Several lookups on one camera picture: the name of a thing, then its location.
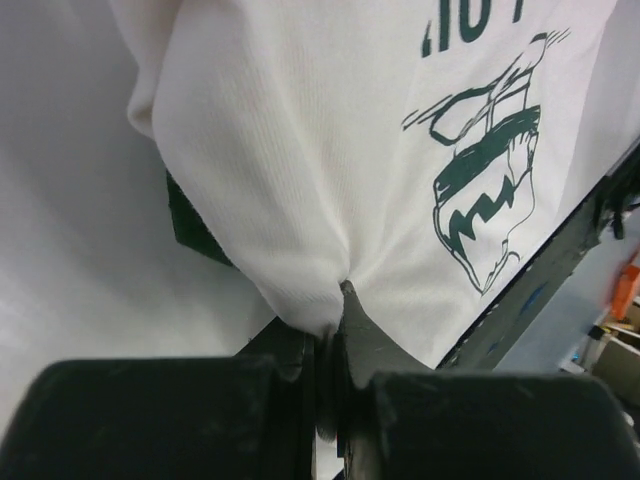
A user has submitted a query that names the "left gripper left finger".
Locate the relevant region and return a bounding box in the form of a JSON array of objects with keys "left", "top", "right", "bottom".
[{"left": 1, "top": 320, "right": 315, "bottom": 479}]

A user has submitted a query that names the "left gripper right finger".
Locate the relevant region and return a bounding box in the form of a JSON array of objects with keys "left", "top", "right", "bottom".
[{"left": 334, "top": 283, "right": 639, "bottom": 479}]

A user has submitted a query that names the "white and green t shirt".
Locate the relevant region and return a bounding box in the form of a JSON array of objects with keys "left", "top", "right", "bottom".
[{"left": 111, "top": 1, "right": 615, "bottom": 366}]

